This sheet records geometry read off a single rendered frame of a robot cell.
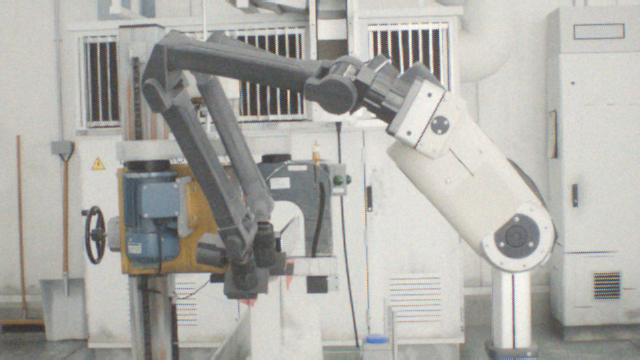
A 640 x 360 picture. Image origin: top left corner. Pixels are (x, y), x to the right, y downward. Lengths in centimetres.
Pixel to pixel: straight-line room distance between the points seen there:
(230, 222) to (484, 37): 393
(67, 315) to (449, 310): 279
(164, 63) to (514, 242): 80
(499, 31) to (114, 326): 288
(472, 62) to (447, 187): 390
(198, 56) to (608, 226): 475
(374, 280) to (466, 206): 359
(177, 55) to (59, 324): 520
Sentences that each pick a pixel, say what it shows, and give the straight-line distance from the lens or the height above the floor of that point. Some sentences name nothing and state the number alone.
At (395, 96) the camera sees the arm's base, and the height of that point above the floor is 149.
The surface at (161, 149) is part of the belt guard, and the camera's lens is 260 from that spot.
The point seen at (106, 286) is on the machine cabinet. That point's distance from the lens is 577.
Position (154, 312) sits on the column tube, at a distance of 292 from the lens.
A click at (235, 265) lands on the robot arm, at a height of 114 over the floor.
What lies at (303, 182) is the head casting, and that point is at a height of 128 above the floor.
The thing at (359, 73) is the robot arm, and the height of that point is 154.
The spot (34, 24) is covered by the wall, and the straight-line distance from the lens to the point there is 724.
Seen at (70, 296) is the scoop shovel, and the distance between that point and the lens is 696.
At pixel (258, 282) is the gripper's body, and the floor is 109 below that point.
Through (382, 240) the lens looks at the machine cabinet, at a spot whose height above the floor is 78.
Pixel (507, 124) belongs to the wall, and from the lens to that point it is 681.
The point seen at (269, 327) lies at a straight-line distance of 242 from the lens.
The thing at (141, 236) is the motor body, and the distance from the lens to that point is 263.
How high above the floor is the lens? 144
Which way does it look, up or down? 3 degrees down
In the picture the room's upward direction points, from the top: 2 degrees counter-clockwise
